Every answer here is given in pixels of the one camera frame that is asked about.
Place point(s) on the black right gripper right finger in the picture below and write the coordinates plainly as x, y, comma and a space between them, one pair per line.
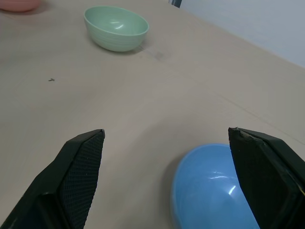
267, 181

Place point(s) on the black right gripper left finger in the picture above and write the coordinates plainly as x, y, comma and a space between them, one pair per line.
71, 181

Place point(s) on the blue bowl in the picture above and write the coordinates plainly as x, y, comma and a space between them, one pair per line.
209, 190

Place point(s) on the green bowl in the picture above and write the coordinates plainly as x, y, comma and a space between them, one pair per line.
116, 28

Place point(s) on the red bowl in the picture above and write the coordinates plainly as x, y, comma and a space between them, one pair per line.
19, 6

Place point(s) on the dark object at table edge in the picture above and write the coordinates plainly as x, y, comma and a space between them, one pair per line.
175, 3

